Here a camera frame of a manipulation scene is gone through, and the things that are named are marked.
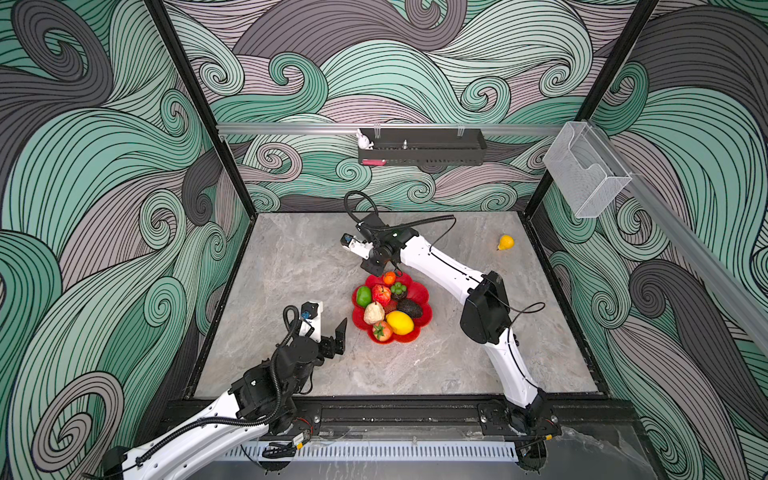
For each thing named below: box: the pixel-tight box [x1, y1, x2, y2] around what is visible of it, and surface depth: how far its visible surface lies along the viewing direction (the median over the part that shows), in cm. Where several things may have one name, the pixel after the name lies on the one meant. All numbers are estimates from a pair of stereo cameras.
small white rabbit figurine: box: [356, 128, 374, 150], surface depth 87 cm
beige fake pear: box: [364, 302, 385, 325], surface depth 87 cm
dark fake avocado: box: [397, 299, 423, 319], surface depth 90 cm
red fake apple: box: [372, 284, 391, 307], surface depth 92 cm
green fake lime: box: [356, 286, 372, 308], surface depth 92 cm
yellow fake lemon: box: [386, 310, 415, 336], surface depth 87 cm
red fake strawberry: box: [372, 320, 393, 342], surface depth 83 cm
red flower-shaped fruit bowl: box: [352, 273, 432, 344], surface depth 91 cm
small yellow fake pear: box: [497, 234, 515, 251], surface depth 110 cm
